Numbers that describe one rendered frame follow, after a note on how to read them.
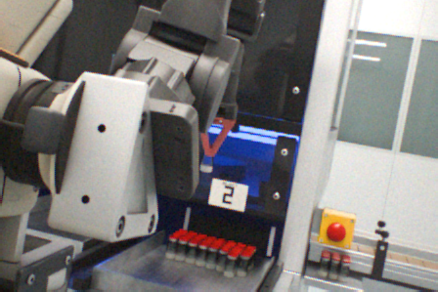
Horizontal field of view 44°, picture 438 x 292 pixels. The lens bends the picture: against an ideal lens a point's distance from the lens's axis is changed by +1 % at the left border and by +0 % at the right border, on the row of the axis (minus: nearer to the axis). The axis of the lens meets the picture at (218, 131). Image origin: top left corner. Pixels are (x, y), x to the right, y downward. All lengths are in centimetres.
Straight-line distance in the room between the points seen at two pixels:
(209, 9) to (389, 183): 539
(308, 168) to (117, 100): 87
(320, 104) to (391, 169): 465
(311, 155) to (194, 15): 74
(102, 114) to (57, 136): 3
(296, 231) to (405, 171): 465
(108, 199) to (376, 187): 551
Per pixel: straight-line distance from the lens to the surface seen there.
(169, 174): 43
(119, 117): 38
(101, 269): 96
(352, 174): 583
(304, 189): 122
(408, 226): 592
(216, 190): 125
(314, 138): 121
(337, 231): 119
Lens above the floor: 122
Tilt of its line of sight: 3 degrees down
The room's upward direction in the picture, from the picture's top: 10 degrees clockwise
